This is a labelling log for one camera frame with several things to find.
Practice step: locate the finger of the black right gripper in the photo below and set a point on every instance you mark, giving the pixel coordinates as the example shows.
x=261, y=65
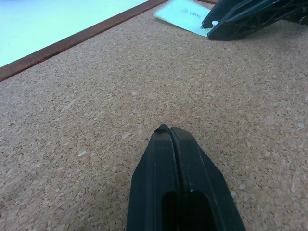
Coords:
x=231, y=9
x=243, y=27

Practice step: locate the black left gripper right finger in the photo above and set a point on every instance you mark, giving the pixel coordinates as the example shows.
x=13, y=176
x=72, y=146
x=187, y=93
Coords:
x=199, y=173

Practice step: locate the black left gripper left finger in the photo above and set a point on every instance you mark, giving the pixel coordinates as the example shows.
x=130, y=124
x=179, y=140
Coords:
x=154, y=173

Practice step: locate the white pushpin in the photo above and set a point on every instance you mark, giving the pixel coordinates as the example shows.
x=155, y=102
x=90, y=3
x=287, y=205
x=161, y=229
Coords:
x=214, y=23

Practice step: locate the white paper note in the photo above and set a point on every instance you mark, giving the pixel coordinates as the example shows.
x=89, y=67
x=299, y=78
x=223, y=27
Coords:
x=179, y=15

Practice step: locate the cork board with wooden frame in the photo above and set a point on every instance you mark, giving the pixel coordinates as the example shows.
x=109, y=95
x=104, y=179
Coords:
x=96, y=96

